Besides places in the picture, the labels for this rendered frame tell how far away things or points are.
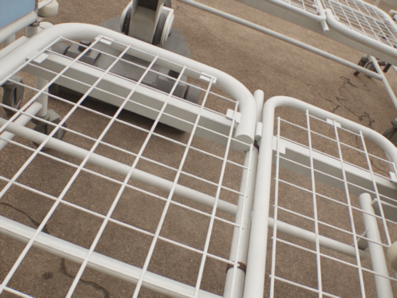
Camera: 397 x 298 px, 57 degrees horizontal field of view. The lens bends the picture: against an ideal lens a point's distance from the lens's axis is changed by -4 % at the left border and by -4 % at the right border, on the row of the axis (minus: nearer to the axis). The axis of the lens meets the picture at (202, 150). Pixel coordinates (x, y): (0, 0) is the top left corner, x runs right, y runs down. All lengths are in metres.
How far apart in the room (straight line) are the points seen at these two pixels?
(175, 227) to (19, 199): 0.47
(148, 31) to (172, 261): 0.90
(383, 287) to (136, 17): 1.23
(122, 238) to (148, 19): 0.84
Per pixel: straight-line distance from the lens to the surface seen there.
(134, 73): 1.45
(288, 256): 1.30
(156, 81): 1.44
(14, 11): 0.90
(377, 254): 0.81
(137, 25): 1.56
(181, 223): 1.21
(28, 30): 1.01
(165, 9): 1.71
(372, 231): 0.85
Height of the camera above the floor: 0.92
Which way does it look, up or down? 38 degrees down
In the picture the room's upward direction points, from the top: 23 degrees clockwise
